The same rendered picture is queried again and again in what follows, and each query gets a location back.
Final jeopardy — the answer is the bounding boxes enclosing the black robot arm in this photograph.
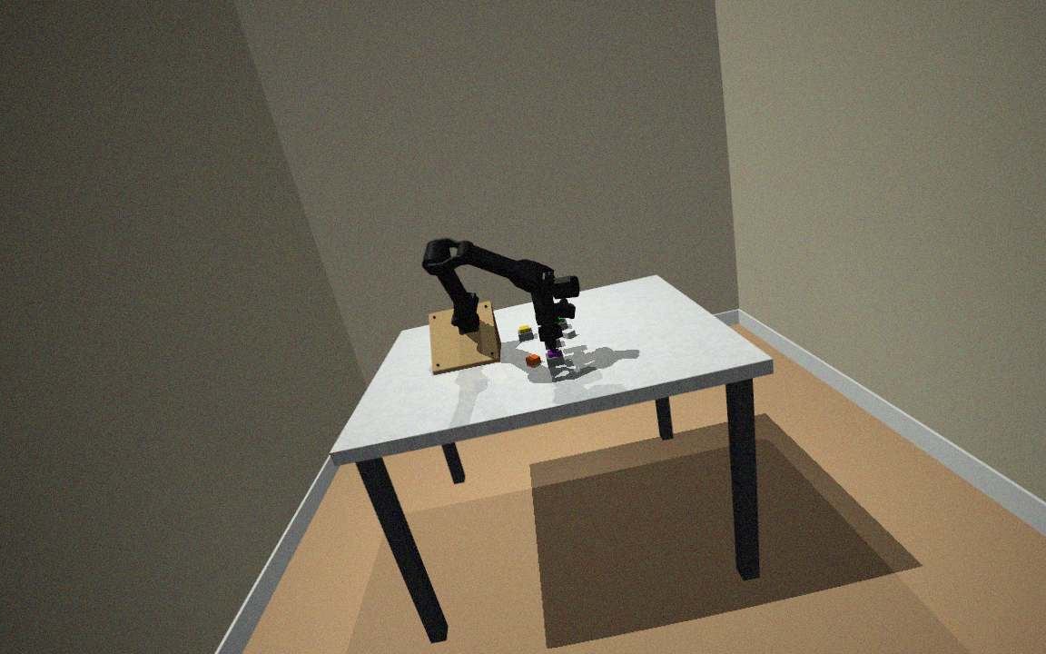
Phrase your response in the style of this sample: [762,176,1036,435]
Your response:
[420,236,579,334]

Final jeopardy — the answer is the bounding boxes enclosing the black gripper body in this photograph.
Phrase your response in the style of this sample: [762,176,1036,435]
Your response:
[533,299,563,342]

